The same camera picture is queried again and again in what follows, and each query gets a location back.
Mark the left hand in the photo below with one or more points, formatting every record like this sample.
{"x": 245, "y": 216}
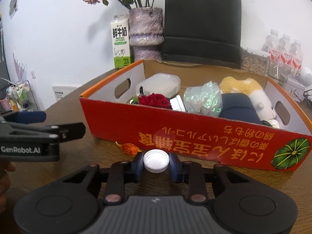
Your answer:
{"x": 5, "y": 183}

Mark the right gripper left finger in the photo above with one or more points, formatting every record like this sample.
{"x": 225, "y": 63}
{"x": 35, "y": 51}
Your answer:
{"x": 120, "y": 174}

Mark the orange dried petal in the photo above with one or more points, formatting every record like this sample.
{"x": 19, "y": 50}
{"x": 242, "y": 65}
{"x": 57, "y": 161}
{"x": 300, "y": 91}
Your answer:
{"x": 129, "y": 149}

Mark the white charger with cables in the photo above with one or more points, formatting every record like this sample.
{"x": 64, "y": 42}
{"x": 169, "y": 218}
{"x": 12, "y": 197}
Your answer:
{"x": 308, "y": 96}

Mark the water bottle middle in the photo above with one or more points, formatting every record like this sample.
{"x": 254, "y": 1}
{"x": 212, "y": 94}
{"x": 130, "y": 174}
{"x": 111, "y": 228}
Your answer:
{"x": 284, "y": 55}

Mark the white yellow plush toy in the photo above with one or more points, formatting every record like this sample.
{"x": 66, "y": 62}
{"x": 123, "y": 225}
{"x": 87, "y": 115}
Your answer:
{"x": 254, "y": 91}

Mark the translucent plastic box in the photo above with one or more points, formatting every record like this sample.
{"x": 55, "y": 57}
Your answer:
{"x": 165, "y": 84}

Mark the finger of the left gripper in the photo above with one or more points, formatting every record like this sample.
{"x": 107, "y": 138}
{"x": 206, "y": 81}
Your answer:
{"x": 25, "y": 117}

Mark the dark navy zip case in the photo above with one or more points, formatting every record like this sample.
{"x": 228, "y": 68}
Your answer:
{"x": 238, "y": 107}

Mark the water bottle right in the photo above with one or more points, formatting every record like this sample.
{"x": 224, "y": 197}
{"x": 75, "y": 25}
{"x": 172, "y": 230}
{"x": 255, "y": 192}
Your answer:
{"x": 297, "y": 58}

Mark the jar of seeds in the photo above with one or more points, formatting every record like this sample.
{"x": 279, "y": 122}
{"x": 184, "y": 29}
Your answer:
{"x": 255, "y": 61}

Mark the white round brush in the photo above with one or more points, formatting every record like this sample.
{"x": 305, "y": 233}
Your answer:
{"x": 177, "y": 104}

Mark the wire rack with items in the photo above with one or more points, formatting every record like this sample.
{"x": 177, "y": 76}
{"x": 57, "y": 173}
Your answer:
{"x": 18, "y": 97}

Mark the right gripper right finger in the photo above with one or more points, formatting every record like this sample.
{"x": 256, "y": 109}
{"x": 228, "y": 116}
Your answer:
{"x": 190, "y": 173}

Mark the small white round cap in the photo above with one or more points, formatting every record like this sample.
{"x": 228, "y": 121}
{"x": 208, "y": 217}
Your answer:
{"x": 156, "y": 161}

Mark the white tissue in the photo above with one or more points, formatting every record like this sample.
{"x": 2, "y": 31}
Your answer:
{"x": 274, "y": 123}

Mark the red rose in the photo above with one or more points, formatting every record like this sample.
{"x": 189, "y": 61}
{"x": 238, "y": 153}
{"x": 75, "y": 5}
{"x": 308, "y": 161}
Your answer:
{"x": 155, "y": 100}

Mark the purple ceramic vase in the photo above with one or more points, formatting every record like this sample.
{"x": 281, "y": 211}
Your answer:
{"x": 146, "y": 32}

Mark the water bottle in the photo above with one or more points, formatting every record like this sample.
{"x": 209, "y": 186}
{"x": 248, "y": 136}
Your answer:
{"x": 271, "y": 46}
{"x": 284, "y": 55}
{"x": 297, "y": 58}

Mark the iridescent bundle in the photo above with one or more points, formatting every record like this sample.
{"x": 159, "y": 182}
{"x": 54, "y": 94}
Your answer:
{"x": 204, "y": 100}

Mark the milk carton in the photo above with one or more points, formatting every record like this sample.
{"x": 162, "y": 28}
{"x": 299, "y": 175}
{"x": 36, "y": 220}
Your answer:
{"x": 122, "y": 51}

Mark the black paper bag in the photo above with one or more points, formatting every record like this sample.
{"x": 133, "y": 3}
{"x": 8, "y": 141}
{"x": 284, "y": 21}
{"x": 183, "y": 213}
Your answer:
{"x": 203, "y": 31}

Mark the water bottle left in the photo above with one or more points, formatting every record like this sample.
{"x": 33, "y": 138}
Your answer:
{"x": 271, "y": 46}

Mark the red cardboard box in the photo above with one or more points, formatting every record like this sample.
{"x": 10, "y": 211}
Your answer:
{"x": 237, "y": 143}

